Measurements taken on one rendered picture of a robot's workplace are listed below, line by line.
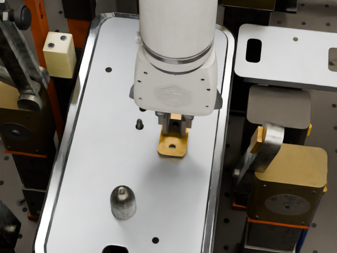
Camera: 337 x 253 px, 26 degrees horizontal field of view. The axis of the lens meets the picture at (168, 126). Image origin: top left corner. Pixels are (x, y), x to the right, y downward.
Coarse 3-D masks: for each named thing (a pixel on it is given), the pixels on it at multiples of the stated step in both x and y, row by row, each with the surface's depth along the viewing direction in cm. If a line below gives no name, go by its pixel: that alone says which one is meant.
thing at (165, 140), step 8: (176, 120) 99; (168, 128) 98; (176, 128) 98; (160, 136) 99; (168, 136) 99; (176, 136) 99; (160, 144) 98; (168, 144) 98; (176, 144) 98; (184, 144) 98; (160, 152) 97; (168, 152) 97; (176, 152) 97; (184, 152) 97
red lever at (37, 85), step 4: (0, 68) 94; (4, 68) 94; (0, 72) 94; (4, 72) 94; (0, 76) 94; (4, 76) 94; (8, 76) 94; (0, 80) 94; (4, 80) 94; (8, 80) 94; (12, 80) 94; (32, 80) 96; (8, 84) 95; (12, 84) 95; (36, 84) 96; (40, 84) 96; (36, 88) 96; (40, 88) 96
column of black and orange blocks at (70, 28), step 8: (64, 0) 124; (72, 0) 124; (80, 0) 123; (88, 0) 123; (64, 8) 126; (72, 8) 125; (80, 8) 125; (88, 8) 125; (64, 16) 128; (72, 16) 127; (80, 16) 127; (88, 16) 127; (72, 24) 129; (80, 24) 129; (88, 24) 129; (72, 32) 131; (80, 32) 131; (80, 40) 133; (80, 48) 135; (80, 56) 137
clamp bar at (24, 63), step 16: (0, 0) 84; (0, 16) 84; (16, 16) 83; (0, 32) 84; (16, 32) 88; (0, 48) 87; (16, 48) 90; (16, 64) 89; (32, 64) 93; (16, 80) 92
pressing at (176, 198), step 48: (96, 48) 108; (96, 96) 103; (96, 144) 99; (144, 144) 99; (192, 144) 99; (48, 192) 95; (96, 192) 95; (144, 192) 95; (192, 192) 95; (48, 240) 91; (96, 240) 91; (144, 240) 91; (192, 240) 91
